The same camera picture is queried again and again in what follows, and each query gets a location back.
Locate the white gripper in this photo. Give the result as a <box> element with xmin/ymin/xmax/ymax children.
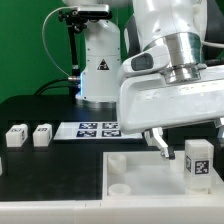
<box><xmin>117</xmin><ymin>45</ymin><xmax>224</xmax><ymax>160</ymax></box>

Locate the white square tabletop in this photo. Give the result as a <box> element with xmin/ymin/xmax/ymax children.
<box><xmin>101</xmin><ymin>150</ymin><xmax>224</xmax><ymax>201</ymax></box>

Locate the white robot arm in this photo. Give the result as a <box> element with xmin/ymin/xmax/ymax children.
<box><xmin>63</xmin><ymin>0</ymin><xmax>224</xmax><ymax>157</ymax></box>

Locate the white marker sheet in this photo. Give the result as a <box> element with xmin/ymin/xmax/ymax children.
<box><xmin>54</xmin><ymin>122</ymin><xmax>142</xmax><ymax>140</ymax></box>

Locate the white part at left edge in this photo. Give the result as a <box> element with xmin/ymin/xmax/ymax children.
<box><xmin>0</xmin><ymin>157</ymin><xmax>3</xmax><ymax>176</ymax></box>

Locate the white L-shaped obstacle wall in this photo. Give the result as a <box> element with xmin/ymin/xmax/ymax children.
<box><xmin>0</xmin><ymin>169</ymin><xmax>224</xmax><ymax>224</ymax></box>

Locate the black base cable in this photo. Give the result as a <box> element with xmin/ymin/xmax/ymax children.
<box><xmin>34</xmin><ymin>75</ymin><xmax>82</xmax><ymax>97</ymax></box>

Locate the black camera on stand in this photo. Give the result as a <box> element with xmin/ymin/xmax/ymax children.
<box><xmin>58</xmin><ymin>4</ymin><xmax>112</xmax><ymax>98</ymax></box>

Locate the white camera cable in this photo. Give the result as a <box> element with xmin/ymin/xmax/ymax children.
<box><xmin>41</xmin><ymin>6</ymin><xmax>79</xmax><ymax>78</ymax></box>

